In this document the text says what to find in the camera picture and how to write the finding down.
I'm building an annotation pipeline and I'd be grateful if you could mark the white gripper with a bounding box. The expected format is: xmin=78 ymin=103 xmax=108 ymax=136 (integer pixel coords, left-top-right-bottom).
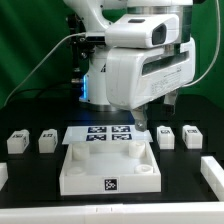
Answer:
xmin=106 ymin=38 xmax=195 ymax=131

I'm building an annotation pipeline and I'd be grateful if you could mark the white square tabletop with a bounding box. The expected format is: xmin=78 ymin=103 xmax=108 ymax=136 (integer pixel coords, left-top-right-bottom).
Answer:
xmin=59 ymin=140 xmax=161 ymax=196

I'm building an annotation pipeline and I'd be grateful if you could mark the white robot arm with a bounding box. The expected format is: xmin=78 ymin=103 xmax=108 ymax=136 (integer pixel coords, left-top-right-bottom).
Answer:
xmin=63 ymin=0 xmax=195 ymax=131

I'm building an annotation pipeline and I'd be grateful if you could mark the white sheet with markers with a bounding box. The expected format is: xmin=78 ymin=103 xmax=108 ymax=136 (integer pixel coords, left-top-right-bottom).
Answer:
xmin=62 ymin=125 xmax=153 ymax=145

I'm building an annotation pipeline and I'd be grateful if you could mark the white right fence block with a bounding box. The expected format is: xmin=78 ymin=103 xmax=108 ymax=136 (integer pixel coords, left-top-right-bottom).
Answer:
xmin=200 ymin=156 xmax=224 ymax=202

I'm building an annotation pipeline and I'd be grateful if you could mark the white fence block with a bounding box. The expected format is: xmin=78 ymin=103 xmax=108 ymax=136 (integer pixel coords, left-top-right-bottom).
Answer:
xmin=0 ymin=163 xmax=8 ymax=191
xmin=200 ymin=156 xmax=224 ymax=202

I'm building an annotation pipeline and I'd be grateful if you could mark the white front fence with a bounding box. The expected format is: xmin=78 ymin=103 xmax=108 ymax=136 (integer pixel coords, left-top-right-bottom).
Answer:
xmin=0 ymin=202 xmax=224 ymax=224

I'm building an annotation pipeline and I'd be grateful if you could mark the white left fence block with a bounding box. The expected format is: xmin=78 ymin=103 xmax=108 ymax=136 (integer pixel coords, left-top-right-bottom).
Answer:
xmin=0 ymin=163 xmax=8 ymax=191

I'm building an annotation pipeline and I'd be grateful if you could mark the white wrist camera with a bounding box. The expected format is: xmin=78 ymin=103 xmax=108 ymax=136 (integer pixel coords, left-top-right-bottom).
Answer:
xmin=105 ymin=14 xmax=180 ymax=48

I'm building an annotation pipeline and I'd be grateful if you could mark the black camera on base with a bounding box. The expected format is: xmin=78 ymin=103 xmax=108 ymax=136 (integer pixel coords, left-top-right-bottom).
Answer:
xmin=86 ymin=32 xmax=105 ymax=44

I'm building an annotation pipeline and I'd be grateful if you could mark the black cable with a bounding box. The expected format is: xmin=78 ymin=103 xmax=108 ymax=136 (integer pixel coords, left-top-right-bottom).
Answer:
xmin=6 ymin=83 xmax=83 ymax=104

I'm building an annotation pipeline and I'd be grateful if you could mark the black camera stand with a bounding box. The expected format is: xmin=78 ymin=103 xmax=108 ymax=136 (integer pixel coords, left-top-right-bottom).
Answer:
xmin=66 ymin=13 xmax=84 ymax=102

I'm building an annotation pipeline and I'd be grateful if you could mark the white cable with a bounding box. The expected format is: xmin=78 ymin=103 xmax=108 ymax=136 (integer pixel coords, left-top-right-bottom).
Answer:
xmin=3 ymin=31 xmax=87 ymax=107

